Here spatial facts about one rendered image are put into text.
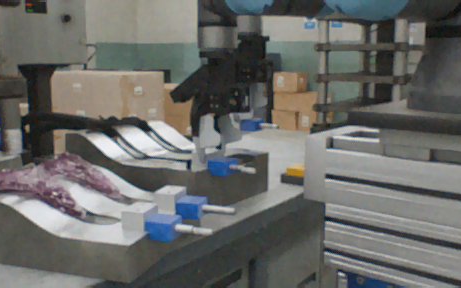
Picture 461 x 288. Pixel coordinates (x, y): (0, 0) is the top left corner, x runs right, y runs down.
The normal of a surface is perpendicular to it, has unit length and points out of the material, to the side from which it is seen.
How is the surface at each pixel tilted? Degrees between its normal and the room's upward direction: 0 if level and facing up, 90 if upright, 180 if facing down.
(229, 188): 90
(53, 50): 90
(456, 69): 72
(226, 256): 90
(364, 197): 90
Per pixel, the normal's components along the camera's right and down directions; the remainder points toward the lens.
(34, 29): 0.82, 0.10
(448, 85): -0.62, -0.17
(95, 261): -0.31, 0.16
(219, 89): -0.58, 0.15
